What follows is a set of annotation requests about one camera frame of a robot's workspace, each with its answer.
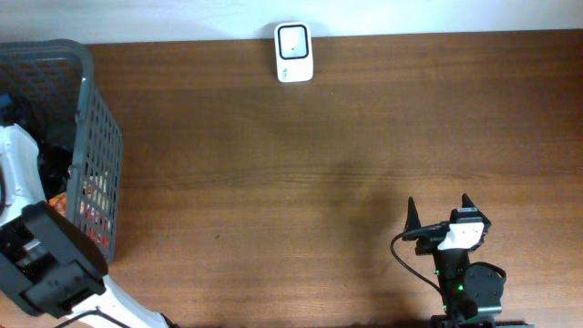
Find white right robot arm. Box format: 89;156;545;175
390;194;528;328

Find grey plastic lattice basket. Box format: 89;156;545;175
1;39;123;261

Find yellow snack bag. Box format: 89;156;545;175
79;172;111;250

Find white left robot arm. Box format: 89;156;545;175
1;125;173;327

